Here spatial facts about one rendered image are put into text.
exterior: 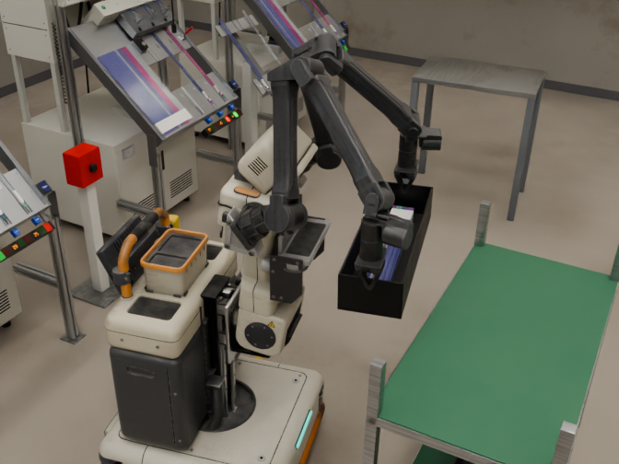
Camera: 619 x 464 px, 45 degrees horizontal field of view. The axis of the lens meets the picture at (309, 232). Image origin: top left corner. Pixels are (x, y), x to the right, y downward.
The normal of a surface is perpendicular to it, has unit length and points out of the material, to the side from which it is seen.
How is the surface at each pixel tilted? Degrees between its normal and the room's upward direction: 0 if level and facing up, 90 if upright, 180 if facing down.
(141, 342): 90
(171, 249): 0
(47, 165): 90
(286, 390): 0
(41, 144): 90
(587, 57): 90
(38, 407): 0
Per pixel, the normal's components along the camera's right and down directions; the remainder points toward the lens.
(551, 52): -0.46, 0.44
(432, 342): 0.02, -0.86
